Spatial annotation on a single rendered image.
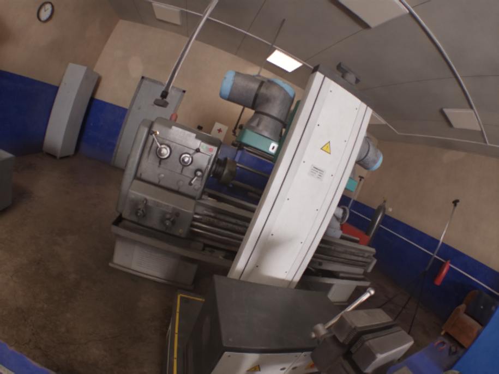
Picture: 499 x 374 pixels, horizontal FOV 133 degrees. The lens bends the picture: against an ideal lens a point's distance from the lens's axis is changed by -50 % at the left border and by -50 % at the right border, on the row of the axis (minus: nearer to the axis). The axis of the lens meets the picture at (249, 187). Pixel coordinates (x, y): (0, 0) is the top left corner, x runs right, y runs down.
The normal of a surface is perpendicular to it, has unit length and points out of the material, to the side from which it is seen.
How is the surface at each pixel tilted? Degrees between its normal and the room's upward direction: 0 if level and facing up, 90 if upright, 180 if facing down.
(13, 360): 0
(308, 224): 90
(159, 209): 90
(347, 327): 90
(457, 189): 90
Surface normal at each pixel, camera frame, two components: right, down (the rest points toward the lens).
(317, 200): 0.21, 0.22
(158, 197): 0.44, -0.65
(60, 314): 0.37, -0.92
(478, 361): -0.90, -0.32
